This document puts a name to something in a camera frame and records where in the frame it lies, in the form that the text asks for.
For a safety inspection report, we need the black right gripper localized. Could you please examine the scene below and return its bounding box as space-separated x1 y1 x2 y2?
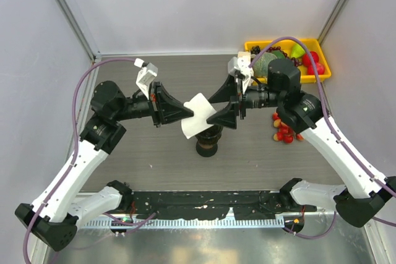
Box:
207 74 283 130

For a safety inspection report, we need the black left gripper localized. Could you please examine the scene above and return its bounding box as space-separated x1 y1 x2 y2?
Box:
113 81 194 127

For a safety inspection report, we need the white paper coffee filter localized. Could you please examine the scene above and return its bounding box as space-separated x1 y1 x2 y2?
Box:
181 93 216 139

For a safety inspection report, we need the dark green glass dripper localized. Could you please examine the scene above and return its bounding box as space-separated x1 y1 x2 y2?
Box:
196 125 223 149

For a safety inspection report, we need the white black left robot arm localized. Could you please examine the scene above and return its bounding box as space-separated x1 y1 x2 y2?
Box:
15 80 194 252

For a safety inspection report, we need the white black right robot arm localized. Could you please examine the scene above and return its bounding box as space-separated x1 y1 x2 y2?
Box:
207 57 395 228

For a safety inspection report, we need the orange white filter paper pack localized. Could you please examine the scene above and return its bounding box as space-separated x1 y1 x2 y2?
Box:
238 51 251 59

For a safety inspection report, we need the red black coffee server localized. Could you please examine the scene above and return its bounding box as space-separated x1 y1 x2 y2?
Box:
196 137 218 158

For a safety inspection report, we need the green netted melon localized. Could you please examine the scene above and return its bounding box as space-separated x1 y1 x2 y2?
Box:
253 52 278 77

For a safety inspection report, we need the black grape bunch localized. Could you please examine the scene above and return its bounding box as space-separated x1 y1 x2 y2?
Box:
250 46 261 55

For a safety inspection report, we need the red yellow lychee bunch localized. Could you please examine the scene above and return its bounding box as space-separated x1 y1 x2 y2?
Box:
272 113 304 144

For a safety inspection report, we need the dark red grape bunch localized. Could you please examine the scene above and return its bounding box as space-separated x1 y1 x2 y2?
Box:
267 46 303 67

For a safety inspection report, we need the green pear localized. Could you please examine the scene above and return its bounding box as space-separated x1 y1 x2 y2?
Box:
290 43 306 59

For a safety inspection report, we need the red pink apple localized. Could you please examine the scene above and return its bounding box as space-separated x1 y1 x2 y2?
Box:
307 62 325 75

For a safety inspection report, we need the yellow plastic fruit tray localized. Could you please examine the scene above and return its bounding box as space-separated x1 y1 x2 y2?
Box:
244 38 332 83

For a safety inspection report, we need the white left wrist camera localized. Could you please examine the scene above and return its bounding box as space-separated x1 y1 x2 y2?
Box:
134 58 158 99

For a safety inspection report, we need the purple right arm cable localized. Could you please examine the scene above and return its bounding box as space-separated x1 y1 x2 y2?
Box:
249 36 396 241

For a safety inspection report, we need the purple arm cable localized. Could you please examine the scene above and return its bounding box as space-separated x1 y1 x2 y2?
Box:
23 57 158 263
249 36 396 241

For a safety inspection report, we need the white slotted cable duct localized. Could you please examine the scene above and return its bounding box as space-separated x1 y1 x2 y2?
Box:
82 215 285 230

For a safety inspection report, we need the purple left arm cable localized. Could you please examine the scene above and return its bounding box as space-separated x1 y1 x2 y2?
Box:
23 57 158 263

